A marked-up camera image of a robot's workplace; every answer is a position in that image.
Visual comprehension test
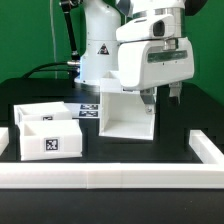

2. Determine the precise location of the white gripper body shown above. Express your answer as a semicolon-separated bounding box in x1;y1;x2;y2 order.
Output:
116;13;194;90

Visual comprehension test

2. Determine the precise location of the white drawer box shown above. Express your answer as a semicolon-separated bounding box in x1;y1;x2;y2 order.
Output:
14;101;72;125
20;120;82;161

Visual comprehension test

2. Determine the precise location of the black cable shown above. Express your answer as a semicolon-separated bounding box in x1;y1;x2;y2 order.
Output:
21;61;81;80

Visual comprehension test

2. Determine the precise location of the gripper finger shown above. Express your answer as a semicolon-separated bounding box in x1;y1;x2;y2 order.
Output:
169;82;182;103
140;88;156;114

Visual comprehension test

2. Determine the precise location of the black camera stand pole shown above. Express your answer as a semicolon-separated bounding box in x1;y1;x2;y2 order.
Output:
59;0;80;60

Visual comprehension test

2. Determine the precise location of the white drawer cabinet frame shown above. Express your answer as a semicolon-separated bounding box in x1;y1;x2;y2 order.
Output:
99;71;156;140

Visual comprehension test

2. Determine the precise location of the paper marker sheet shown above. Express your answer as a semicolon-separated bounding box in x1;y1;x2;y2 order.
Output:
65;103;99;118

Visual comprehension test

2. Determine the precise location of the white rear drawer box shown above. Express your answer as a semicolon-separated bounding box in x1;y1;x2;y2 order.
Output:
14;101;72;125

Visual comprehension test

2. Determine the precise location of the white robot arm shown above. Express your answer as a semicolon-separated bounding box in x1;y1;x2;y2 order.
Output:
75;0;203;110

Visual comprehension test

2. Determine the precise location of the white front drawer box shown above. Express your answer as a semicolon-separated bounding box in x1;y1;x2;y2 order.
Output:
20;120;82;161

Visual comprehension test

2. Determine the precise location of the white table border fence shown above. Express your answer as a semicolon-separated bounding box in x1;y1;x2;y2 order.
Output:
0;130;224;189

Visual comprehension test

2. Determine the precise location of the thin white cable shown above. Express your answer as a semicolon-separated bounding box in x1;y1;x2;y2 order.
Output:
49;0;58;80

